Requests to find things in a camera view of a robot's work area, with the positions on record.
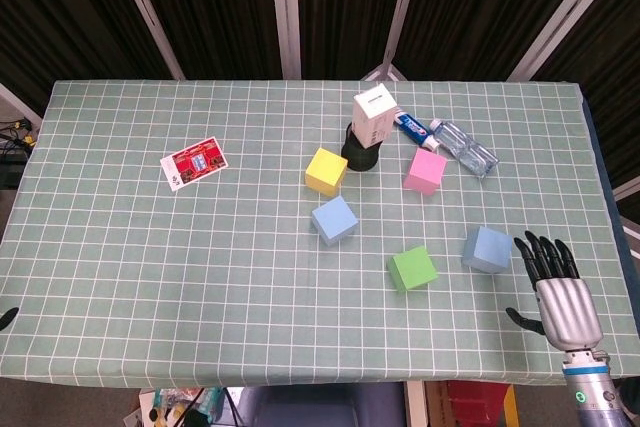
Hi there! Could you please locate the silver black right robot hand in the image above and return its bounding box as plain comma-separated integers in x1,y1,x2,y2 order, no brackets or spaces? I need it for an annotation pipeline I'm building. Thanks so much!
504,230,604,351

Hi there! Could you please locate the light blue foam cube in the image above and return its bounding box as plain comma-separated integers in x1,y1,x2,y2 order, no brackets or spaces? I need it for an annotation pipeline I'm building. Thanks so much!
310,195,359,248
461,225,514,275

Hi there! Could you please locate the green foam cube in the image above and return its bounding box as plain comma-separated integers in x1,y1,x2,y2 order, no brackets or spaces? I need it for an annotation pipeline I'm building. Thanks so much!
386,245,439,293

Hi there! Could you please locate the pink foam cube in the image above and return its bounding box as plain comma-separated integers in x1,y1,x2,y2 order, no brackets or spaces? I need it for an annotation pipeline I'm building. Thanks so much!
402,147,448,197

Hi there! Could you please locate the yellow foam cube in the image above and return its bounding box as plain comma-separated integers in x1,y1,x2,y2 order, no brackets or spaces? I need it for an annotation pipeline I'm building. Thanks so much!
304,147,349,198

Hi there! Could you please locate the red storage box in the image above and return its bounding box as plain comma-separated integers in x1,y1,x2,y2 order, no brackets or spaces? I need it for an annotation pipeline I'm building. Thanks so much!
446,380,509,427

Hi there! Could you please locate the green checked tablecloth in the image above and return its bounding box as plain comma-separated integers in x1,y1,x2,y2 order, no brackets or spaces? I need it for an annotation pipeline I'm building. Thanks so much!
0,79,640,389

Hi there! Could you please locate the white table leg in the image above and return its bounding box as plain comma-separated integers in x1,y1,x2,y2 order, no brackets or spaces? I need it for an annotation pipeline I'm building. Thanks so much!
403,380,426,427

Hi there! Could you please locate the plastic packaged clutter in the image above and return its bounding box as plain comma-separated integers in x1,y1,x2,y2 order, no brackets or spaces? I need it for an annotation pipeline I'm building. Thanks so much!
139,386,234,427

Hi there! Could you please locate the clear plastic water bottle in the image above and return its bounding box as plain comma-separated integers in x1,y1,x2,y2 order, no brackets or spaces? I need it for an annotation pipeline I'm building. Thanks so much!
428,118,500,179

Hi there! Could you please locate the blue white toothpaste tube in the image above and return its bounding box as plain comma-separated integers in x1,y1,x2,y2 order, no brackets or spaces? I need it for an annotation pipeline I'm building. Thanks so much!
393,107,442,152

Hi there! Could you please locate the red white printed card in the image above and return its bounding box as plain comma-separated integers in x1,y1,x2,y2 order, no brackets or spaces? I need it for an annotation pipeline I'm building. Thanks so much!
159,135,229,193

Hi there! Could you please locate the black mesh pen holder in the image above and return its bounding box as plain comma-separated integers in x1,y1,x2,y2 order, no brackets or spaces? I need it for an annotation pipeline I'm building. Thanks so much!
341,122,382,172

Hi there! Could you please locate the dark pleated curtain panel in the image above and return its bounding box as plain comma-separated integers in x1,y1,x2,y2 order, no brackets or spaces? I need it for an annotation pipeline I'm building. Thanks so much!
297,0,414,81
0,0,174,103
394,0,601,82
534,0,640,188
127,0,284,81

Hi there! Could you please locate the white cardboard carton box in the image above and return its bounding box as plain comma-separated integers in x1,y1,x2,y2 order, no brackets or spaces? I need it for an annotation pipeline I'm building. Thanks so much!
351,82,400,149

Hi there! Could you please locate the white partition frame post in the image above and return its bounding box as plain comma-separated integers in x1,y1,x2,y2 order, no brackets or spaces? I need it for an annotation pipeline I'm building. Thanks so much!
359,0,426,82
0,81,44,133
613,179,640,203
108,0,187,81
507,0,619,82
268,0,302,81

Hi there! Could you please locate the floor cable bundle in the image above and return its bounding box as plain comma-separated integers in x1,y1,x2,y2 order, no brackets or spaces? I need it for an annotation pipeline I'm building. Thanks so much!
0,116,36,188

